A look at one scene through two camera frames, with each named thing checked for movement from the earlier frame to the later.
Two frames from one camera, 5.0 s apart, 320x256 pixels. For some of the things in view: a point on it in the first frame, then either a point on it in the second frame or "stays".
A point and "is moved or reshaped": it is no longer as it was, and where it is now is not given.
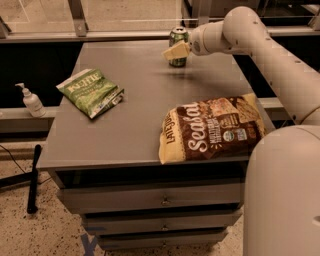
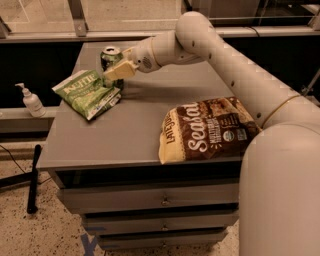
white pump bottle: x=32 y=102 stays
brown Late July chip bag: x=209 y=128 stays
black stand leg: x=31 y=176 stays
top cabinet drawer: x=151 y=197 stays
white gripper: x=199 y=42 to x=142 y=55
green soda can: x=178 y=34 is moved or reshaped
